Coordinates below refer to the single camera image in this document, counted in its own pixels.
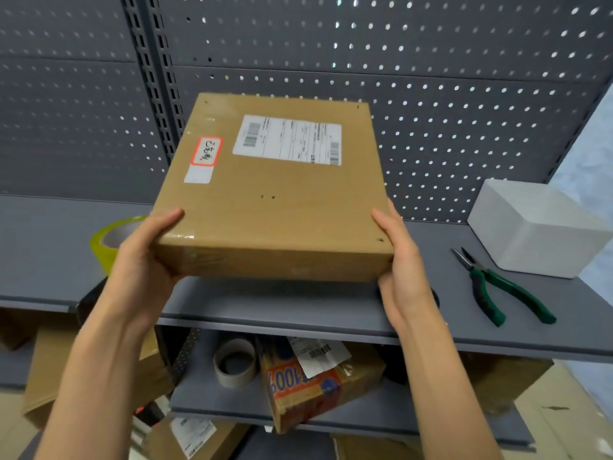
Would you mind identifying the person's left hand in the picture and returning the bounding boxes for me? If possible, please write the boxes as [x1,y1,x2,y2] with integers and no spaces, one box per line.
[102,207,186,332]

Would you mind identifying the person's right hand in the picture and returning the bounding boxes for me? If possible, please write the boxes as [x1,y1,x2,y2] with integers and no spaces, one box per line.
[371,199,444,334]

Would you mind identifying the brown cardboard parcel box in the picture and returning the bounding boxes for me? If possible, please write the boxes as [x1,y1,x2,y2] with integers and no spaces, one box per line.
[151,93,395,283]

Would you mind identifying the person's right forearm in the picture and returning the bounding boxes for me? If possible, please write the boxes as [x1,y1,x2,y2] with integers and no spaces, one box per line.
[397,318,503,460]

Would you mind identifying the person's left forearm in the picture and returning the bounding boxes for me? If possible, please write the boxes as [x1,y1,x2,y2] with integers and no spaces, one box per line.
[34,304,159,460]

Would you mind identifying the yellow-green tape roll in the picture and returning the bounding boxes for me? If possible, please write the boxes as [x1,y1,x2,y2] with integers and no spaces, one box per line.
[89,215,150,277]

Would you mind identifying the grey metal shelf board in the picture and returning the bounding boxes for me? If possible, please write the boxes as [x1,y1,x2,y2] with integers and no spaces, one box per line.
[169,326,536,450]
[0,194,613,364]

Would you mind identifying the white foam box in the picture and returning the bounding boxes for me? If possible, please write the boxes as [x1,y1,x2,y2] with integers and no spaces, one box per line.
[467,178,613,280]

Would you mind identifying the white barcode shipping label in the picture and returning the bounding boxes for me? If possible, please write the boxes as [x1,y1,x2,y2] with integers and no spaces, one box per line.
[287,337,353,379]

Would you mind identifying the grey pegboard panel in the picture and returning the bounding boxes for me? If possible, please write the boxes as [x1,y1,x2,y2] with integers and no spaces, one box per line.
[0,0,169,204]
[155,0,613,225]

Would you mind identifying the grey slotted shelf upright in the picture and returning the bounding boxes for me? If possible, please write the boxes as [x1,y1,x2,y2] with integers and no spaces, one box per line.
[120,0,188,164]

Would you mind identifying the empty cardboard tape core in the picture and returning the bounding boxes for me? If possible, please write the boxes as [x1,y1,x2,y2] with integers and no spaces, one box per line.
[213,337,257,390]

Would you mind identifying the orange printed cardboard box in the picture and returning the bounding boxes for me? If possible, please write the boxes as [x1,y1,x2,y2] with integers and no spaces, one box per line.
[255,336,387,435]

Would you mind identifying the large brown cardboard box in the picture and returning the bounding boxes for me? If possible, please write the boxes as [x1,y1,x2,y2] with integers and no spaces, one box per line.
[21,325,174,430]

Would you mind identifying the brown box with white label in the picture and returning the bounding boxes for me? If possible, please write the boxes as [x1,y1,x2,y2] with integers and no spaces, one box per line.
[143,413,251,460]

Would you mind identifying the green-handled pliers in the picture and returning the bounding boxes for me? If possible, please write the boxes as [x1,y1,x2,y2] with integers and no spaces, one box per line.
[450,247,557,328]

